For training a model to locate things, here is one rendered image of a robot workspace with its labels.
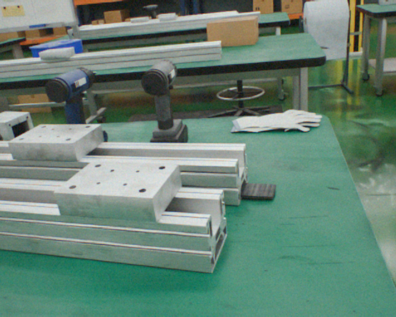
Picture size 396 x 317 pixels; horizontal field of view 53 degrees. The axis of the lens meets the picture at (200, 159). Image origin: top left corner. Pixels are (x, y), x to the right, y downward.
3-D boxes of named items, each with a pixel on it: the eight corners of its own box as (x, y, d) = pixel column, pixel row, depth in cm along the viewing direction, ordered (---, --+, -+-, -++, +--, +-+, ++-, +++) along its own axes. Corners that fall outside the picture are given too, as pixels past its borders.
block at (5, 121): (-17, 155, 115) (-28, 124, 111) (14, 140, 124) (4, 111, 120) (7, 157, 111) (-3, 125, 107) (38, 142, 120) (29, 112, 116)
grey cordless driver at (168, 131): (149, 160, 98) (134, 71, 89) (168, 132, 116) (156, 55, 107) (180, 159, 97) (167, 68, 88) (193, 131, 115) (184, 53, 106)
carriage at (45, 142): (16, 171, 86) (7, 141, 83) (48, 151, 95) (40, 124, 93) (80, 173, 81) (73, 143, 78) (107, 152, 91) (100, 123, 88)
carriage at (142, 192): (64, 230, 62) (53, 192, 59) (99, 195, 71) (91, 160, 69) (159, 239, 57) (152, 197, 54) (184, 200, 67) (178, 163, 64)
